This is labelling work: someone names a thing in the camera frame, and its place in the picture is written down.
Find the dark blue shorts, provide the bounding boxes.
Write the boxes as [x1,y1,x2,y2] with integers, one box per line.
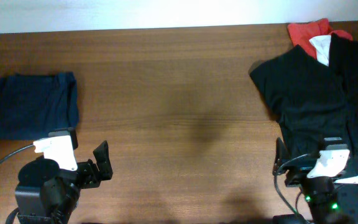
[0,72,79,140]

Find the red garment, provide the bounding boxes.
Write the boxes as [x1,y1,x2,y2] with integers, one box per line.
[287,18,353,59]

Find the black t-shirt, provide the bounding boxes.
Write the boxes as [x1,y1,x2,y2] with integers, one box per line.
[250,34,358,174]

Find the white garment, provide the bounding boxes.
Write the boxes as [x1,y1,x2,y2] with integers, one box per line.
[309,35,331,66]

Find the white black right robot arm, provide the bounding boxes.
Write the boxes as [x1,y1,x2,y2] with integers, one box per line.
[272,137,358,223]

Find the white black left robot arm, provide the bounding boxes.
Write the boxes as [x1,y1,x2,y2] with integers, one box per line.
[6,141,113,224]

